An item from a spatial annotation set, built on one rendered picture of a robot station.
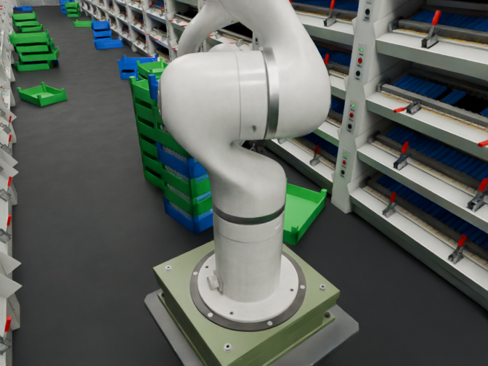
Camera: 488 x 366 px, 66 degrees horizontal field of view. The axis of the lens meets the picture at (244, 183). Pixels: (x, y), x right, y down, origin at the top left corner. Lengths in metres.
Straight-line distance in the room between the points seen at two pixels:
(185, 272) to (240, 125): 0.37
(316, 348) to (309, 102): 0.46
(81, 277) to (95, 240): 0.18
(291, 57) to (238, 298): 0.41
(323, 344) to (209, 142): 0.45
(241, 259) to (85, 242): 0.96
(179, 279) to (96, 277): 0.63
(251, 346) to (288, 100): 0.39
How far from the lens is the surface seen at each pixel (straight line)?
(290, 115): 0.49
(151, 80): 1.33
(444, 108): 1.24
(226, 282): 0.67
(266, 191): 0.55
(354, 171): 1.50
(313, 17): 1.65
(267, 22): 0.53
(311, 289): 0.74
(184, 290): 0.73
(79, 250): 1.48
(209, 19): 0.82
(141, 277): 1.31
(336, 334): 0.79
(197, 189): 1.34
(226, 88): 0.47
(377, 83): 1.40
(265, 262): 0.63
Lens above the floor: 0.89
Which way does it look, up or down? 31 degrees down
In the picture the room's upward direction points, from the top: straight up
